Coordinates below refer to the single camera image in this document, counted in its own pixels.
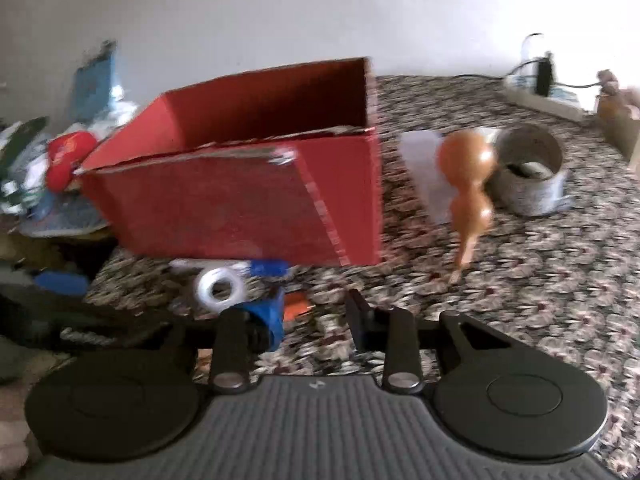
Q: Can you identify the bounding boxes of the blue packet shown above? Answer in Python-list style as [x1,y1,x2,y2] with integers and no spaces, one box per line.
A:
[69,41,120,122]

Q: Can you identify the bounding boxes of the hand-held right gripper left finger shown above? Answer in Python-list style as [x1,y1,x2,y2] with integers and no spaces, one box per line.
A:
[165,294,287,396]

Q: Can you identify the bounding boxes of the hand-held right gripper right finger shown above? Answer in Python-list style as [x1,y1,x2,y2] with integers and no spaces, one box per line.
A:
[344,288,512,396]

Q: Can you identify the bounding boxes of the black charger plug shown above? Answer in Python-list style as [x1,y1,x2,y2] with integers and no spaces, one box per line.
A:
[536,51,557,97]

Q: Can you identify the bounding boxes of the red cardboard box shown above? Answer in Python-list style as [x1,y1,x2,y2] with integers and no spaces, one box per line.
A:
[75,56,387,268]

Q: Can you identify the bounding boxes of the grey tin cup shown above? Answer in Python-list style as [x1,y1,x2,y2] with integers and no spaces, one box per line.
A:
[489,123,572,218]

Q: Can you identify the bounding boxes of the translucent plastic lid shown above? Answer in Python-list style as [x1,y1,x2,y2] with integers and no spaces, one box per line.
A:
[399,129,457,226]

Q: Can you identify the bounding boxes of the small orange object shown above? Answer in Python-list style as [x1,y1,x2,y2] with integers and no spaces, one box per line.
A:
[284,291,312,322]

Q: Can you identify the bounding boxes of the clear blue correction tape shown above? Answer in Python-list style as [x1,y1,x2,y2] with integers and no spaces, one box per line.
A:
[192,258,292,312]

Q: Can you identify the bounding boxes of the orange gourd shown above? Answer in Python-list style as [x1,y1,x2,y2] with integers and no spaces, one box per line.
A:
[436,129,497,283]

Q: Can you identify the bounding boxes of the blue patterned cloth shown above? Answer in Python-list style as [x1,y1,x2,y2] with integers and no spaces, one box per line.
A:
[22,192,109,239]

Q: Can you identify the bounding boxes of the floral tablecloth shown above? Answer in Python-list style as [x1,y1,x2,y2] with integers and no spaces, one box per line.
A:
[84,74,640,480]

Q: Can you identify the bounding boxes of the red plush toy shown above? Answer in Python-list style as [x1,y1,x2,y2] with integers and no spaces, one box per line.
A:
[46,130,99,192]

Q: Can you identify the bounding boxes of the black charger cable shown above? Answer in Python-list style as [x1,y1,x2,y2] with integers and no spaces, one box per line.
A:
[452,72,603,92]

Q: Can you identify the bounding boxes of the white power strip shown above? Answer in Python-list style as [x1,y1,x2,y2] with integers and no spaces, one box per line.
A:
[501,72,597,122]

